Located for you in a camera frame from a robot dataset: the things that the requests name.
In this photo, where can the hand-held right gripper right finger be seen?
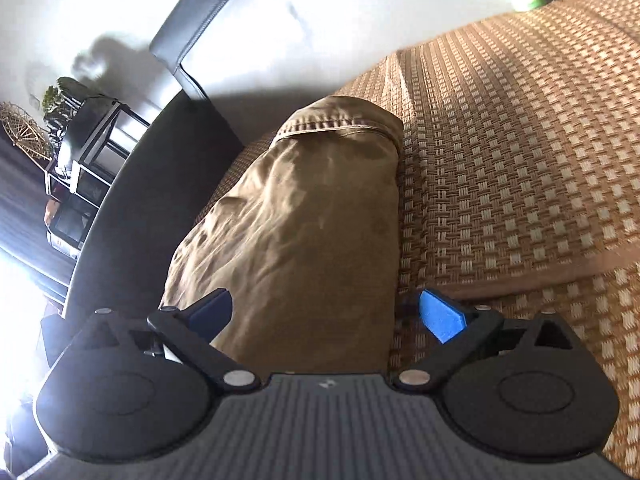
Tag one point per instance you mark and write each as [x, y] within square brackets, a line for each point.
[442, 317]

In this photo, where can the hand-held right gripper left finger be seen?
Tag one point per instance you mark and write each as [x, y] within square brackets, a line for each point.
[215, 312]

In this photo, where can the brown woven mat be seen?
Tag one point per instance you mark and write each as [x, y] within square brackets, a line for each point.
[500, 160]

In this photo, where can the black metal side table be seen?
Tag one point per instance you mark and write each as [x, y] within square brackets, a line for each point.
[80, 172]

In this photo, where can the rockery bonsai planter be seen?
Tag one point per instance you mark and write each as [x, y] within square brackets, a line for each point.
[87, 115]

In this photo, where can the wooden wheel ornament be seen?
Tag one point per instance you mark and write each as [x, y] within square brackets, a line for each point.
[27, 132]

